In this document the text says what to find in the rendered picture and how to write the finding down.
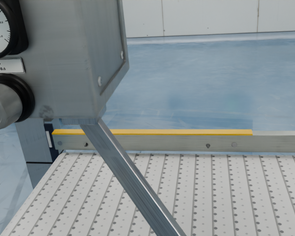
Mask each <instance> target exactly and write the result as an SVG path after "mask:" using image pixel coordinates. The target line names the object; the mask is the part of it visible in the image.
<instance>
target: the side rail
mask: <svg viewBox="0 0 295 236"><path fill-rule="evenodd" d="M252 133H253V135H114V136H115V138H116V139H117V140H118V142H119V143H120V145H121V146H122V148H123V149H124V150H131V151H205V152H279V153H295V131H252ZM52 137H53V141H54V146H55V149H56V150H96V149H95V147H94V146H93V144H92V143H91V141H90V140H89V139H88V137H87V136H86V135H52ZM84 143H88V146H86V147H84ZM206 144H210V147H209V148H207V147H206Z"/></svg>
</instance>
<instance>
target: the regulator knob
mask: <svg viewBox="0 0 295 236"><path fill-rule="evenodd" d="M17 73H25V72H24V69H23V65H22V60H21V58H12V59H0V129H3V128H6V127H7V126H9V125H11V124H12V123H18V122H22V121H24V120H26V119H27V118H28V117H29V116H30V115H31V114H32V112H33V110H34V108H35V98H34V95H33V92H32V90H31V88H30V87H29V85H28V84H27V83H26V82H25V81H24V80H23V79H21V78H20V77H18V76H16V75H14V74H17Z"/></svg>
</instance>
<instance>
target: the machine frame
mask: <svg viewBox="0 0 295 236"><path fill-rule="evenodd" d="M44 124H52V125H53V129H54V130H55V129H61V127H60V122H59V118H54V119H53V120H52V121H51V122H45V121H44V118H27V119H26V120H24V121H22V122H18V123H15V126H16V130H17V134H18V137H19V141H20V144H21V148H22V152H23V155H24V159H25V161H26V166H27V169H28V173H29V177H30V180H31V184H32V188H33V189H34V188H35V187H36V186H37V184H38V183H39V182H40V180H41V179H42V177H43V176H44V175H45V173H46V172H47V171H48V169H49V168H50V167H51V165H52V164H53V163H52V157H51V153H50V150H49V145H48V141H47V137H46V133H45V129H44ZM65 152H66V150H59V154H61V153H65Z"/></svg>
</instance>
